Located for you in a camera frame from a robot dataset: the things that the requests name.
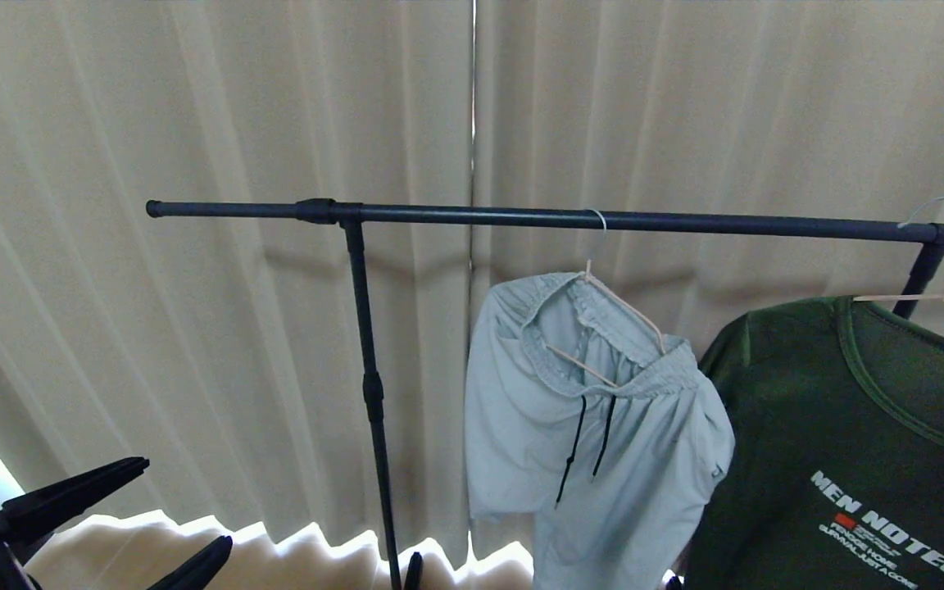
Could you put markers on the pale grey shorts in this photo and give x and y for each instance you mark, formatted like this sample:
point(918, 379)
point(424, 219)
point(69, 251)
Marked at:
point(644, 475)

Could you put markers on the green garment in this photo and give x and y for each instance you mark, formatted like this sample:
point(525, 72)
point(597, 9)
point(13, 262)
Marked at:
point(808, 410)

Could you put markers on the black clothes rack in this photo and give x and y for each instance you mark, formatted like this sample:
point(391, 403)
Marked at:
point(521, 216)

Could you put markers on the beige curtain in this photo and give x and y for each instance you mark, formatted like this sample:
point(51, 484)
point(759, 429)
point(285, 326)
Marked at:
point(193, 98)

